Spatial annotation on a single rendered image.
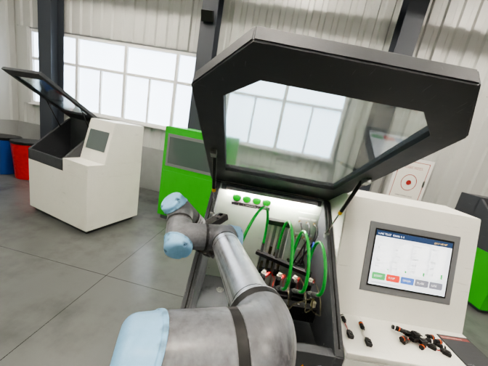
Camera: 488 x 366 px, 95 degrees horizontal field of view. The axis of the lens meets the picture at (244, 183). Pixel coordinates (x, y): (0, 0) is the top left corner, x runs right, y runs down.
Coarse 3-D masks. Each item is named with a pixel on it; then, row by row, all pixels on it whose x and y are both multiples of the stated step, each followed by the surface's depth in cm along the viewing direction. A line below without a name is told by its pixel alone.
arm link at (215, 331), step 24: (144, 312) 27; (168, 312) 27; (192, 312) 27; (216, 312) 28; (240, 312) 28; (120, 336) 23; (144, 336) 23; (168, 336) 23; (192, 336) 24; (216, 336) 24; (240, 336) 25; (120, 360) 21; (144, 360) 21; (168, 360) 22; (192, 360) 22; (216, 360) 23; (240, 360) 24
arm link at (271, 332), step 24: (216, 240) 59; (240, 240) 65; (240, 264) 45; (240, 288) 38; (264, 288) 36; (264, 312) 29; (288, 312) 33; (264, 336) 26; (288, 336) 28; (264, 360) 24; (288, 360) 26
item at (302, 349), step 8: (296, 344) 93; (304, 344) 94; (312, 344) 95; (296, 352) 91; (304, 352) 91; (312, 352) 91; (320, 352) 92; (328, 352) 92; (296, 360) 92; (304, 360) 92; (312, 360) 91; (320, 360) 91; (328, 360) 91
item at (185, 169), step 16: (176, 128) 360; (176, 144) 364; (192, 144) 357; (176, 160) 370; (192, 160) 362; (176, 176) 375; (192, 176) 368; (208, 176) 361; (160, 192) 389; (192, 192) 373; (208, 192) 366; (160, 208) 394
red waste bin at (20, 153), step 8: (16, 144) 433; (24, 144) 435; (32, 144) 442; (16, 152) 438; (24, 152) 440; (16, 160) 442; (24, 160) 444; (16, 168) 448; (24, 168) 448; (16, 176) 454; (24, 176) 453
